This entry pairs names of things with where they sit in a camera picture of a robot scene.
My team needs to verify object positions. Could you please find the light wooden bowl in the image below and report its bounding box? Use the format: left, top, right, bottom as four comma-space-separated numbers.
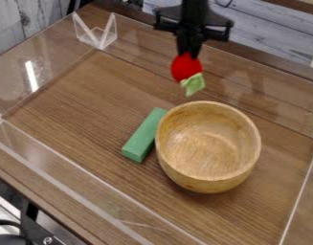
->
155, 100, 262, 193

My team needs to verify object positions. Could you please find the red plush strawberry toy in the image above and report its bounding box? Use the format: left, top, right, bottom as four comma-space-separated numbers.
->
170, 53, 206, 97

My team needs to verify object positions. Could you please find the black cable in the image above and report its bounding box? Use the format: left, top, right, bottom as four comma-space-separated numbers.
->
0, 219, 28, 245

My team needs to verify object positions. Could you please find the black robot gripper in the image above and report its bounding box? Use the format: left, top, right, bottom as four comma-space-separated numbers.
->
154, 4, 234, 59

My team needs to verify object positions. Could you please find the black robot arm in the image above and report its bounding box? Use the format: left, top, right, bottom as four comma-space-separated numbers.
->
154, 0, 234, 59

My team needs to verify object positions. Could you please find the black table leg frame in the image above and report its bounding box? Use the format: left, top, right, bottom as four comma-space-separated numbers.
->
20, 202, 66, 245

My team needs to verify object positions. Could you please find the clear acrylic corner bracket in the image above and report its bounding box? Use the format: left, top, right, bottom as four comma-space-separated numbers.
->
71, 12, 118, 50

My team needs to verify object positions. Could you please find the green rectangular block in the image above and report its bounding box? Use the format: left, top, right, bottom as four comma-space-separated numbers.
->
122, 107, 166, 163

